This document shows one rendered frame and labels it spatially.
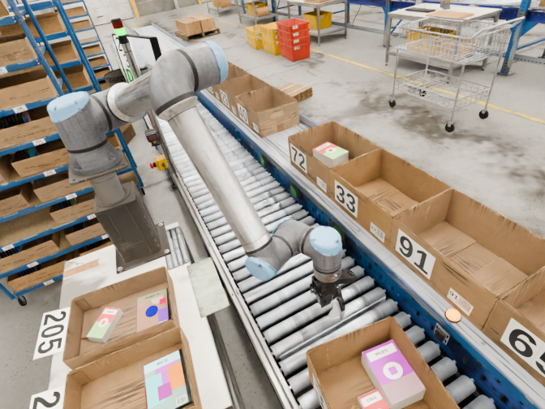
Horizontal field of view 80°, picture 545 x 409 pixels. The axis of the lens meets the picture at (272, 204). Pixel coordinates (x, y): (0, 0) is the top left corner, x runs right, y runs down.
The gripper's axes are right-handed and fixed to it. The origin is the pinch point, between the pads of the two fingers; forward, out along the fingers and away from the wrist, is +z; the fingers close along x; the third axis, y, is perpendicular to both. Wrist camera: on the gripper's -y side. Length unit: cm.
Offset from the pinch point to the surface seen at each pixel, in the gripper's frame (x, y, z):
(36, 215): -189, 130, 26
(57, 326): -43, 93, -5
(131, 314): -42, 70, 4
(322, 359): 15.5, 15.0, -3.0
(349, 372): 20.4, 8.1, 4.6
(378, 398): 31.4, 6.4, 1.4
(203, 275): -45, 38, 5
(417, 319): 15.5, -25.8, 9.2
